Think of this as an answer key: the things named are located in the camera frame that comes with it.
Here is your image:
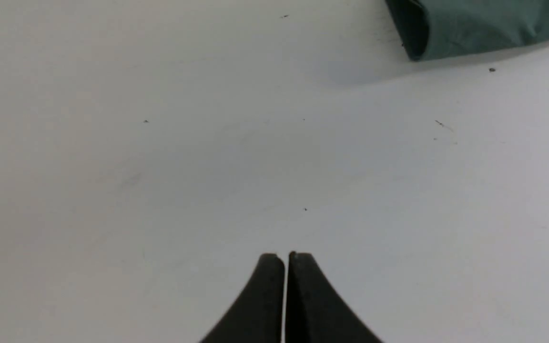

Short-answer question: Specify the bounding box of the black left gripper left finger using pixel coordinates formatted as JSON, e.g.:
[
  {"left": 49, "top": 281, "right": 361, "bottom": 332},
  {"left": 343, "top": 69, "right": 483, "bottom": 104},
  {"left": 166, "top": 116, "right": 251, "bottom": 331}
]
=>
[{"left": 201, "top": 253, "right": 285, "bottom": 343}]

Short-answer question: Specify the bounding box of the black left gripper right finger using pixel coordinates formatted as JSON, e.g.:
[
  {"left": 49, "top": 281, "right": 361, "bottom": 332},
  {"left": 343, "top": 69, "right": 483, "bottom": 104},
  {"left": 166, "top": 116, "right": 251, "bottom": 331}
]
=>
[{"left": 285, "top": 252, "right": 381, "bottom": 343}]

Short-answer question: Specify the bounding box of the green long-sleeve top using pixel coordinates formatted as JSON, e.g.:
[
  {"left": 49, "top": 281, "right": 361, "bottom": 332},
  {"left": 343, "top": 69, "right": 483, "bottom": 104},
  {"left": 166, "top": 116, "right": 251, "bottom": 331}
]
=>
[{"left": 386, "top": 0, "right": 549, "bottom": 61}]

